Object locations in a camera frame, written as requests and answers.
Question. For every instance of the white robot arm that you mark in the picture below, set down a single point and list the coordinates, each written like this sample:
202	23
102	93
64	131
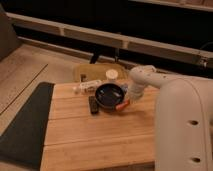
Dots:
183	118

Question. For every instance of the dark blue bowl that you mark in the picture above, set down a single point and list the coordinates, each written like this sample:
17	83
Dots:
109	95

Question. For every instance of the dark grey floor mat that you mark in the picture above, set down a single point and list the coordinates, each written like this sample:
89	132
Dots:
23	140

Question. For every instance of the black remote control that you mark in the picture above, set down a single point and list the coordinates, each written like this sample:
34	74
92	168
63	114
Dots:
94	108

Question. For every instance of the orange pepper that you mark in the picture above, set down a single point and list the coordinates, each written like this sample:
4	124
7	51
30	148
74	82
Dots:
121	106

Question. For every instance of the white ceramic cup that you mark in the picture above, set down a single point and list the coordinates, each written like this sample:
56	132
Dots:
111	75

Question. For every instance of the blue sponge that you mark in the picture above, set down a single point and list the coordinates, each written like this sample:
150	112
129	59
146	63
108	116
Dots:
124	87

